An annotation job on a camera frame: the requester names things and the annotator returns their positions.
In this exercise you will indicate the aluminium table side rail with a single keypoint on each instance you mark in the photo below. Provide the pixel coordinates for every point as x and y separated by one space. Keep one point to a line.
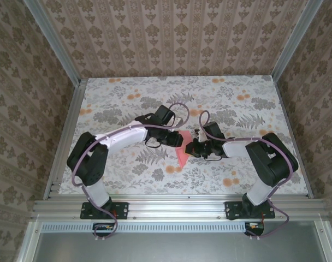
284 109
74 109

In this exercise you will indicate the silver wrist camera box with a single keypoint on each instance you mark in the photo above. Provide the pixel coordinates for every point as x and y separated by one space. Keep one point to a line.
178 120
201 135

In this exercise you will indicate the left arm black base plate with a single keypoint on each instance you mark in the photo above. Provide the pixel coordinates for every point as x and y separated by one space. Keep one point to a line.
122 210

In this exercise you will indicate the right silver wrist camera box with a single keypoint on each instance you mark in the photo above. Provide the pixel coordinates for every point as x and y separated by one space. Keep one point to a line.
201 135

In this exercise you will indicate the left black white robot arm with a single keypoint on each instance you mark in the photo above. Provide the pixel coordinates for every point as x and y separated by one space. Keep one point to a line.
86 163

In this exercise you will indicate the floral patterned table mat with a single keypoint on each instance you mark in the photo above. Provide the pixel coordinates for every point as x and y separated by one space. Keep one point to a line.
155 90

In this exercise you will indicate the pink square paper sheet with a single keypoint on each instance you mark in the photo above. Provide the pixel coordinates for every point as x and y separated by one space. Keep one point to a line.
182 159

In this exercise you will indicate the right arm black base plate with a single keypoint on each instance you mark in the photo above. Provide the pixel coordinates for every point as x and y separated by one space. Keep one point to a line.
230 211

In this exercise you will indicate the aluminium frame post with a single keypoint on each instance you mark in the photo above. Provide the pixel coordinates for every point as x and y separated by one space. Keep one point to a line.
295 41
56 43

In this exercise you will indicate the aluminium extrusion beam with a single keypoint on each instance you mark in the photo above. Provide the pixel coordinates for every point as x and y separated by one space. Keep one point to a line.
177 208

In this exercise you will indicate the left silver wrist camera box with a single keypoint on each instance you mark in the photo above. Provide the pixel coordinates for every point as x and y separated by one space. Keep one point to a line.
178 120

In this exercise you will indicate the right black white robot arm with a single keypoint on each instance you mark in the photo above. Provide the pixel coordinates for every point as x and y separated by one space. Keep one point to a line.
272 161

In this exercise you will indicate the grey sheet metal panel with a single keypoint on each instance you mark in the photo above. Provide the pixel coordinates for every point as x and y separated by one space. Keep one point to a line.
182 248

